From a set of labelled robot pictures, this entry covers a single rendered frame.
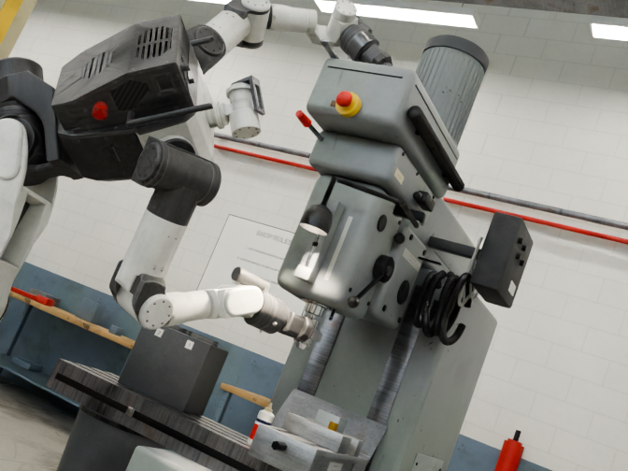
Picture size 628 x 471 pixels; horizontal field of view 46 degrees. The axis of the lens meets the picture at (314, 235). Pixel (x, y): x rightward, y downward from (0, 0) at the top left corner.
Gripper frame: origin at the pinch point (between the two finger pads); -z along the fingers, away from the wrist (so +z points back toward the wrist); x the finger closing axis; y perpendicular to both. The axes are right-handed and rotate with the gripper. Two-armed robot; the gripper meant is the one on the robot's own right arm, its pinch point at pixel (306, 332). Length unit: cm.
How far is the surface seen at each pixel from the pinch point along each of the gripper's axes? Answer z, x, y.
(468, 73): -20, 0, -89
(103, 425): -55, 171, 63
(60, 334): -210, 608, 57
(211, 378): 2.9, 25.8, 20.3
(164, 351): 15.8, 32.4, 18.3
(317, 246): 11.7, -5.4, -19.3
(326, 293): 6.1, -8.8, -9.6
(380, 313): -16.0, -6.4, -12.3
